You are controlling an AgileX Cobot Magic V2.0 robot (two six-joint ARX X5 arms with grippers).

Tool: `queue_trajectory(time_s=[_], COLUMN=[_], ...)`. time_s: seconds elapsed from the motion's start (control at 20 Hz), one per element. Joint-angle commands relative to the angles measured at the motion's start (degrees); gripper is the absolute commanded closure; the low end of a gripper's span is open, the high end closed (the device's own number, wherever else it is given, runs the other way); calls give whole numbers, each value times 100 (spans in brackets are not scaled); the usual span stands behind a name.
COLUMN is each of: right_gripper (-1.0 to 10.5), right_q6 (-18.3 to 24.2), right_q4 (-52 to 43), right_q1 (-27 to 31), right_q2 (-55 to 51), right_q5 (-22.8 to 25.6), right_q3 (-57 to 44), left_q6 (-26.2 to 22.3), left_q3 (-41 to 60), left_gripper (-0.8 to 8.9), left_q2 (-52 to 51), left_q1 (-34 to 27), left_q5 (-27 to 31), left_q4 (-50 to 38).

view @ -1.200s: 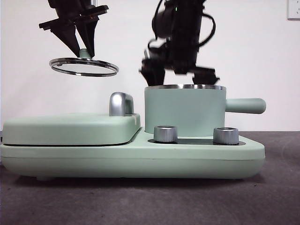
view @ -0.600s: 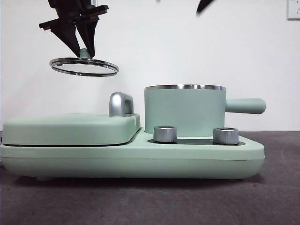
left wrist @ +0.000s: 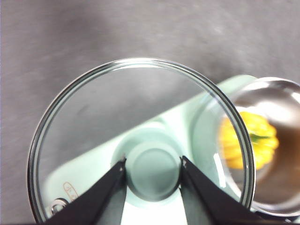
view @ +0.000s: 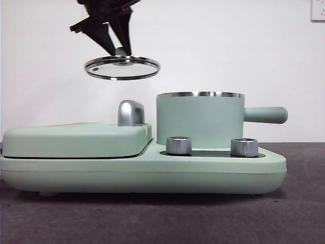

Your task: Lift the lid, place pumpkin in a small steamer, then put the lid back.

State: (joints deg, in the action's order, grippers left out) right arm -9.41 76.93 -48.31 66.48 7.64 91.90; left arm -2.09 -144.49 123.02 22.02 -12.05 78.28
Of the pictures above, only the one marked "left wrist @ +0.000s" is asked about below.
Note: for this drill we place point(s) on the green breakfast machine base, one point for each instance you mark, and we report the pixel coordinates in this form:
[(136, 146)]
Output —
[(239, 83)]

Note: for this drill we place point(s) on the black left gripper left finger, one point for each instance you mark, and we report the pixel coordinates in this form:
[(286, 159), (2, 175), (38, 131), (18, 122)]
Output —
[(98, 206)]

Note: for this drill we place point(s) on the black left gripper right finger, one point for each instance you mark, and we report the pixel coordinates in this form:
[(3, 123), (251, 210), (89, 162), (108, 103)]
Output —
[(206, 204)]

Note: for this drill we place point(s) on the yellow toy pumpkin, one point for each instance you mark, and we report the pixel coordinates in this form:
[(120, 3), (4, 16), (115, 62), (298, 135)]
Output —
[(246, 145)]

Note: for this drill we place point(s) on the glass lid with green knob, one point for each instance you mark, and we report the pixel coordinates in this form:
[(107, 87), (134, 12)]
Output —
[(152, 173)]

